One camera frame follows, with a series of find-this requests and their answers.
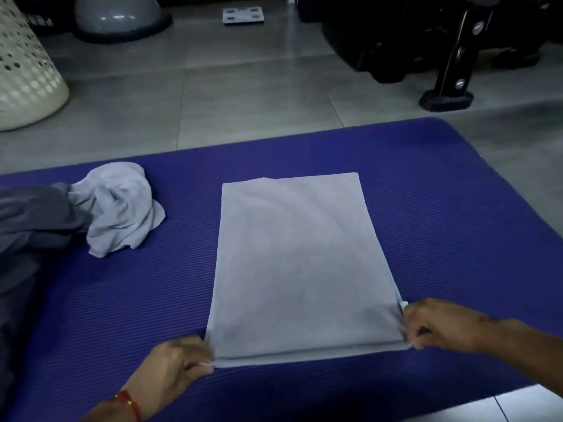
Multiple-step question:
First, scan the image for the person's left hand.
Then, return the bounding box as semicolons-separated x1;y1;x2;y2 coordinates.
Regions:
121;336;216;414

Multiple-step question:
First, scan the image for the person's right hand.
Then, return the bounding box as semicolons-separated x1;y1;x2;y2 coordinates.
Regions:
402;297;507;353

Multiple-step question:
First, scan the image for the purple ribbed mat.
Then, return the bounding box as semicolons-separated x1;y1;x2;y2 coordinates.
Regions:
0;117;563;422

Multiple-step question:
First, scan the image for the light grey printed towel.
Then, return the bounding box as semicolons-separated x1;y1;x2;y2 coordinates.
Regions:
204;172;411;369

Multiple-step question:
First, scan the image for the pile of dark grey towels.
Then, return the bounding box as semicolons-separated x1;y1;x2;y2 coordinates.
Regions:
0;183;94;419

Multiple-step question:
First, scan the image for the person's right forearm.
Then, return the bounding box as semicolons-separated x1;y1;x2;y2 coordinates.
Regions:
483;318;563;399

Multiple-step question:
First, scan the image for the black weight stack machine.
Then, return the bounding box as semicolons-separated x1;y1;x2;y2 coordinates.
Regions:
297;0;563;113

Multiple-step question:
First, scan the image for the white perforated laundry basket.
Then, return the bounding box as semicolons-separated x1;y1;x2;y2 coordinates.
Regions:
0;0;70;133

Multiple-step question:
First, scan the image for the grey balance dome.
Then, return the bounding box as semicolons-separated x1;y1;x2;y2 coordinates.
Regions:
72;0;174;45

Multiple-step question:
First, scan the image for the white bathroom scale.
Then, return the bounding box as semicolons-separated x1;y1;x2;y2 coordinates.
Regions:
222;7;266;26

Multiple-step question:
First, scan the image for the black medicine ball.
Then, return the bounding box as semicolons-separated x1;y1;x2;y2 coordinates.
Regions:
17;0;76;38

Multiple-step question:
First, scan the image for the red string bracelet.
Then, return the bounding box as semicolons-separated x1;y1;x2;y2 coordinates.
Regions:
114;390;144;422

